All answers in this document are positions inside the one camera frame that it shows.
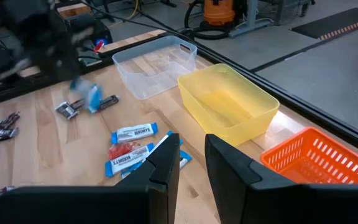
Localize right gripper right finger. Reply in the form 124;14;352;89
204;133;358;224

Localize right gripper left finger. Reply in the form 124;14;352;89
0;133;181;224

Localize red gummy candy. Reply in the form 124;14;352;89
109;142;139;160

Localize black control box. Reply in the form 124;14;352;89
73;15;114;50

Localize yellow plastic bin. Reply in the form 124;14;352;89
177;63;280;147

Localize orange plastic basket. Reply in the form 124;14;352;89
259;126;358;185

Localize clear plastic bin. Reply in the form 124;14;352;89
112;35;198;100

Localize grey metal table leg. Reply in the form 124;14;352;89
228;0;315;38

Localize orange shop vacuum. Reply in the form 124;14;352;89
202;0;236;26

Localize black mat orange striped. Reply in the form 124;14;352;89
290;7;358;41

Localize yellow cable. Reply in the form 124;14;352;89
116;0;140;22

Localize black aluminium table frame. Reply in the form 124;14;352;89
0;29;358;159

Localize black vacuum hose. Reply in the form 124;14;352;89
180;0;239;40

